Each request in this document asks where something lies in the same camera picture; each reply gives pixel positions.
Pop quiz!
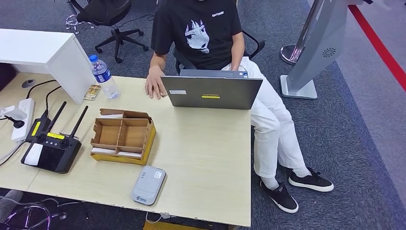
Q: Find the person's right hand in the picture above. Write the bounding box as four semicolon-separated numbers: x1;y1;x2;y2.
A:
145;65;168;100

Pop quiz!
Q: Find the divided cardboard card box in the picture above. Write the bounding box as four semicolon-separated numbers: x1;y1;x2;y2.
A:
90;108;157;166

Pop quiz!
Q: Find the person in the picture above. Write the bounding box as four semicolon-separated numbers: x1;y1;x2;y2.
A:
150;0;335;214

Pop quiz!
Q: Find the yellow patterned key card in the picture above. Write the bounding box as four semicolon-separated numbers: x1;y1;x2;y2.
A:
83;84;102;102

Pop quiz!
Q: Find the grey card reader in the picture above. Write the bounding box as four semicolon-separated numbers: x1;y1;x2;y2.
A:
130;165;167;207

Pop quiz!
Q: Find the clear water bottle blue cap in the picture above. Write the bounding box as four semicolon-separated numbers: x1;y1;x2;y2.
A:
88;54;121;100

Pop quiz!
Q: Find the grey laptop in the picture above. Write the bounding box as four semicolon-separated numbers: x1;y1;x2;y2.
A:
160;69;264;111

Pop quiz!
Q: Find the chrome chair base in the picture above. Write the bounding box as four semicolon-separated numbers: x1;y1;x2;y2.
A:
66;12;96;35

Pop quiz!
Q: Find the black adapter with yellow label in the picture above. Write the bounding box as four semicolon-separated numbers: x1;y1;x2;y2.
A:
25;117;51;143

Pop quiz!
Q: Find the black remote controller with antennas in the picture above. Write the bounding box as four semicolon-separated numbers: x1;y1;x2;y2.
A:
20;101;90;174

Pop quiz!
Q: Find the white power strip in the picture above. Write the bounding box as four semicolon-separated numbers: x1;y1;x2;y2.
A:
11;97;36;142

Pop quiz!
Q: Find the yellow floor tape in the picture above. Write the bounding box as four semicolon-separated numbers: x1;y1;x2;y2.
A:
143;221;203;230

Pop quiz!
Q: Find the black plug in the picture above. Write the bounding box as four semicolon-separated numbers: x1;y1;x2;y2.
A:
3;115;25;129

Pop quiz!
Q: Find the white plug adapter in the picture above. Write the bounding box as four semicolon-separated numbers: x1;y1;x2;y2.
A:
0;105;28;121

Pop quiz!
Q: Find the grey kiosk stand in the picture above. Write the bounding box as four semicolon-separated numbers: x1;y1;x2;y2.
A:
280;0;365;100

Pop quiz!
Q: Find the grey rounded object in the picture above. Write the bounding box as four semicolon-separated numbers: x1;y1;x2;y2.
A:
0;190;25;223

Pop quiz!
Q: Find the red floor tape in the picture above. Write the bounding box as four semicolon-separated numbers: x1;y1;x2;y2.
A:
348;4;406;92

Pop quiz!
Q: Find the black cable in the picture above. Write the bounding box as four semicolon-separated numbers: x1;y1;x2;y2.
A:
26;79;57;99
0;141;27;168
45;85;62;118

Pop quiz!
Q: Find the white cable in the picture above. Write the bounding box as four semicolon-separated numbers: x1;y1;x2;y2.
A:
145;212;173;226

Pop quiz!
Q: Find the chrome stanchion post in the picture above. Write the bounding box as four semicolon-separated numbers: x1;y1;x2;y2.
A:
280;0;326;66

